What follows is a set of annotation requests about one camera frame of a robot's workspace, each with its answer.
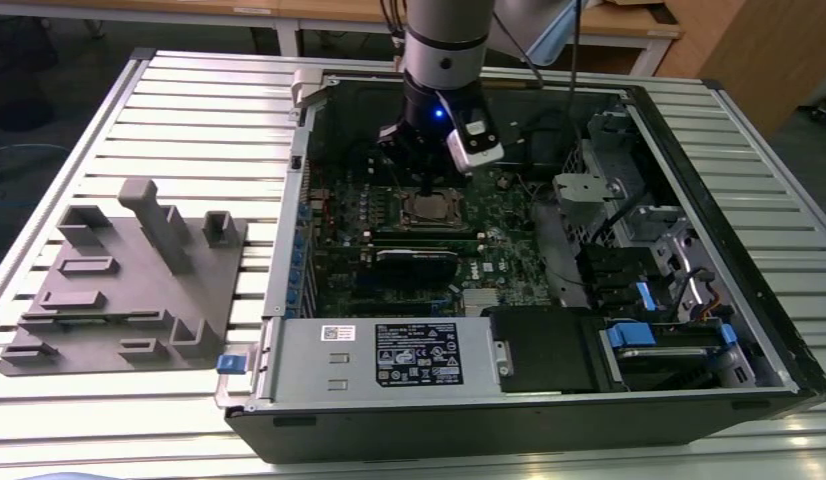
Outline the metal locking lever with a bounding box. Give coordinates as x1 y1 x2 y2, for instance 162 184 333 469
380 154 406 196

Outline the silver CPU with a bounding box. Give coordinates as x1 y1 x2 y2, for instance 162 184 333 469
412 195 453 220

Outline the metal socket cover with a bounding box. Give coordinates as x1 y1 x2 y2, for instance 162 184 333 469
404 193 464 229

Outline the CPU socket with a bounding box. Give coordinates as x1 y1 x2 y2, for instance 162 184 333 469
397 187 470 232

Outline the grey plastic case latch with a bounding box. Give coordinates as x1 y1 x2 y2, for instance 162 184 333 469
289 68 328 109

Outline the green RAM stick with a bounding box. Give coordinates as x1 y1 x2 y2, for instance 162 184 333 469
372 239 486 253

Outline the black graphics card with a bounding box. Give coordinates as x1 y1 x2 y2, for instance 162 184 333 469
374 248 461 289

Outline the green motherboard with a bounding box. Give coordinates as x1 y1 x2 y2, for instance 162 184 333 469
302 149 568 320

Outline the small silver heat sink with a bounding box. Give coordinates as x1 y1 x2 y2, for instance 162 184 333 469
462 288 505 308

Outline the light wooden desk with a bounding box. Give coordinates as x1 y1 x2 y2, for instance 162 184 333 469
0 0 299 56
297 0 685 76

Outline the silver power supply unit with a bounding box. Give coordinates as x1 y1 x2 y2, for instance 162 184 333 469
250 315 508 402

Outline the hard disk in blue carrier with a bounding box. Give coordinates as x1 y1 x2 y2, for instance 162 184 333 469
601 322 740 394

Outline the grey parts rack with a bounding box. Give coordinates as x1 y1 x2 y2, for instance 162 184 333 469
0 178 251 377

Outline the wooden cabinet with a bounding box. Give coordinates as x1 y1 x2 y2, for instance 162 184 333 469
657 0 826 139

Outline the black PC case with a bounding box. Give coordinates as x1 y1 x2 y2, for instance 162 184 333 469
213 67 826 465

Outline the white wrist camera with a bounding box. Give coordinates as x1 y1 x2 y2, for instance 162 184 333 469
444 92 505 175

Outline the silver metal bracket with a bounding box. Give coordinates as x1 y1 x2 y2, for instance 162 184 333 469
553 171 625 207

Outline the thick black cable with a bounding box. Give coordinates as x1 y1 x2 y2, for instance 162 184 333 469
517 0 586 166

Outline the black power cable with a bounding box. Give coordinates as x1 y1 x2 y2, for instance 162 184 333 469
594 194 646 249

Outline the coloured wire bundle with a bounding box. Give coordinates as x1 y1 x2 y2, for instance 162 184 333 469
690 294 730 324

